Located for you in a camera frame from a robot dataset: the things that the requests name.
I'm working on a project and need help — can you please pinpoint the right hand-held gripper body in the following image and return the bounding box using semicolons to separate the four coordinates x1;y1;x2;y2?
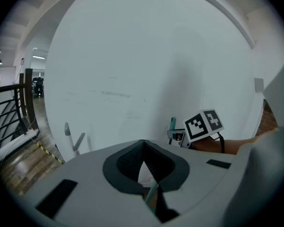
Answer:
177;108;225;150

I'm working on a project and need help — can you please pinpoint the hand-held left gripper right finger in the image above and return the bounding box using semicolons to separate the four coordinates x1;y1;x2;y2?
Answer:
144;139;238;227

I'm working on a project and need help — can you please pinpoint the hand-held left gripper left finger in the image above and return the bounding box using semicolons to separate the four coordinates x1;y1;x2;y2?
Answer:
20;139;162;227

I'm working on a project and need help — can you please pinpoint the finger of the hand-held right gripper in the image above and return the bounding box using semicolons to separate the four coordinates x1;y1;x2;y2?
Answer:
166;128;181;146

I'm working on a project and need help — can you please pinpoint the person's right forearm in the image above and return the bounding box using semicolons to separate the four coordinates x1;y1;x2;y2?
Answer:
193;127;279;156

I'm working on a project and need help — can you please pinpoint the yellow black striped floor strip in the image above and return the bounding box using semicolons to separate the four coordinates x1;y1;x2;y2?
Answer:
35;141;66;165

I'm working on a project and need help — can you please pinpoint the white power strip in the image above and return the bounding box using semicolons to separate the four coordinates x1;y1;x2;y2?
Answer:
23;129;40;137

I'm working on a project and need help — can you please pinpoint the black stair railing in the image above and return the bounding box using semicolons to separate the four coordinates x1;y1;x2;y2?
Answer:
0;68;40;156

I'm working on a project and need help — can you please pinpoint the black office chair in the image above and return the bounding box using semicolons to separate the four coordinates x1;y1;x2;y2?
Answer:
31;77;45;98

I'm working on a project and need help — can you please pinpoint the white ceiling conduit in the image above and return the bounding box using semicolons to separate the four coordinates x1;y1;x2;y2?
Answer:
184;0;257;50

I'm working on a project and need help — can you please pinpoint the black wrist strap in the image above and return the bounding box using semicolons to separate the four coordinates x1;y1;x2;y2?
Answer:
210;132;226;154

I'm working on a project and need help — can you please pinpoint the grey wall panel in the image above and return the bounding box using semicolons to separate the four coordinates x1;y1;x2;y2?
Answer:
254;77;265;94

